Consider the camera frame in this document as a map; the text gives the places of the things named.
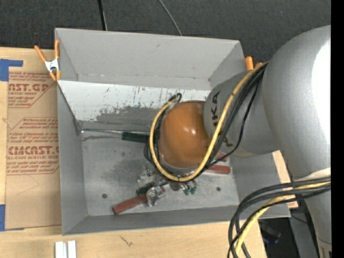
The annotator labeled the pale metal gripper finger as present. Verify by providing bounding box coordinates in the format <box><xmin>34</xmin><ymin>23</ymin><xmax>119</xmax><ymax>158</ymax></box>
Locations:
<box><xmin>137</xmin><ymin>164</ymin><xmax>157</xmax><ymax>185</ymax></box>
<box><xmin>146</xmin><ymin>185</ymin><xmax>167</xmax><ymax>207</ymax></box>

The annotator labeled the small dark green block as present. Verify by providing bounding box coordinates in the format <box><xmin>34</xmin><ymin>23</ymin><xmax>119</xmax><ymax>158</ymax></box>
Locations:
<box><xmin>136</xmin><ymin>183</ymin><xmax>155</xmax><ymax>196</ymax></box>

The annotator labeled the red-brown flat block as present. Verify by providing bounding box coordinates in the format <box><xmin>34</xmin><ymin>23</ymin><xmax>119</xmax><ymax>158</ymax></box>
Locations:
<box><xmin>206</xmin><ymin>164</ymin><xmax>232</xmax><ymax>175</ymax></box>
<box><xmin>112</xmin><ymin>194</ymin><xmax>148</xmax><ymax>215</ymax></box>

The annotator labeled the dark green flat block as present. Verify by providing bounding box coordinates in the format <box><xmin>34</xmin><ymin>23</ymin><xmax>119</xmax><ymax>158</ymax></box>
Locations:
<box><xmin>121</xmin><ymin>132</ymin><xmax>151</xmax><ymax>144</ymax></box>

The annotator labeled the grey metal bin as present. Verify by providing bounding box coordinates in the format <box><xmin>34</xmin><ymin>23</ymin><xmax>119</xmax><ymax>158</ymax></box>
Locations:
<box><xmin>54</xmin><ymin>27</ymin><xmax>292</xmax><ymax>236</ymax></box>

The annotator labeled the brown cardboard board red print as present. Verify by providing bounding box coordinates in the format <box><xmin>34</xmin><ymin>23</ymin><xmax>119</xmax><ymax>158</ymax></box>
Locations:
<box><xmin>0</xmin><ymin>46</ymin><xmax>63</xmax><ymax>232</ymax></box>

